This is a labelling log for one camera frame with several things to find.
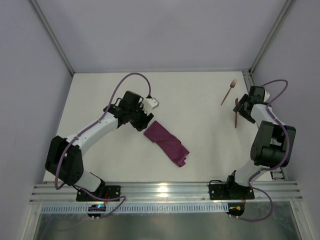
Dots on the right aluminium frame post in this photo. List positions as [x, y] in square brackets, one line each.
[271, 35]

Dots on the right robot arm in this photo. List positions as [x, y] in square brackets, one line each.
[271, 147]

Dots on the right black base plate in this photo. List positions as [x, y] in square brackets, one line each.
[220, 192]

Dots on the left aluminium frame post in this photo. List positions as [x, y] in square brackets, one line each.
[51, 35]

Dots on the right controller board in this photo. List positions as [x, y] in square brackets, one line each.
[235, 210]

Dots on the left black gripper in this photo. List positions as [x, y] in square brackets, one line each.
[143, 121]

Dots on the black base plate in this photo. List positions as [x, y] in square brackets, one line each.
[220, 192]
[110, 192]

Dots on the slotted grey cable duct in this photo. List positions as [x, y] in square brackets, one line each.
[139, 208]

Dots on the controller board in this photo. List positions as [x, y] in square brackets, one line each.
[235, 210]
[96, 210]

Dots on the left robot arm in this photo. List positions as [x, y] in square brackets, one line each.
[65, 156]

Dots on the purple satin napkin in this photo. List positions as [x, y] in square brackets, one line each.
[169, 143]

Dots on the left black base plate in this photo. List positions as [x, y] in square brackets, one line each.
[110, 192]

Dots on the left controller board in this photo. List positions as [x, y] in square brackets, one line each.
[96, 210]

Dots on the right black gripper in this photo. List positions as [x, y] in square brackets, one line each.
[243, 110]

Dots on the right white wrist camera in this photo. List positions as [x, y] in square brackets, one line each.
[266, 96]

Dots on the aluminium front rail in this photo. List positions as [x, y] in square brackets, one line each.
[164, 192]

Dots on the aluminium frame post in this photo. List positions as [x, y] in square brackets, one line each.
[271, 35]
[51, 35]

